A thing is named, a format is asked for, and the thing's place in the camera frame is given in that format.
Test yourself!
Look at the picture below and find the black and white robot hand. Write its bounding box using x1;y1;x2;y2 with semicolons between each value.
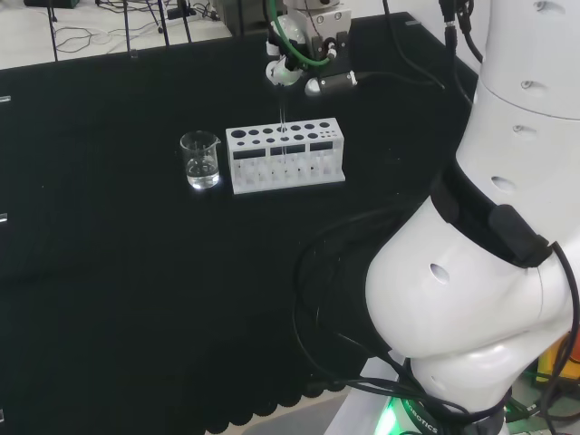
265;8;359;99

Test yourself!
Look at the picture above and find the white test tube rack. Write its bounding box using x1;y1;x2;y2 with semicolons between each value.
225;117;347;196

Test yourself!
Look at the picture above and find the glass beaker with water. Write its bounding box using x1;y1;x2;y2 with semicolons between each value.
179;130;222;190

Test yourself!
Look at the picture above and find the black tripod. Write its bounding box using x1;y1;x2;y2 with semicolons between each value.
44;0;191;63

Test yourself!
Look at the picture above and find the black cloth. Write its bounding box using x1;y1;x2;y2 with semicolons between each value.
0;11;481;435

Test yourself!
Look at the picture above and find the green box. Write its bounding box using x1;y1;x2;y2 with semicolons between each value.
22;0;83;10

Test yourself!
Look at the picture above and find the yellow stop button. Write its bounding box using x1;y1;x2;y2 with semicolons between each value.
536;337;573;387

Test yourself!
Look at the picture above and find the green cable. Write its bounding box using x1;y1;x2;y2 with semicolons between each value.
269;0;333;70

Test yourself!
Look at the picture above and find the black cable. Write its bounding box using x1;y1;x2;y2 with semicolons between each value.
353;0;475;108
289;210;502;425
437;0;485;64
529;242;580;435

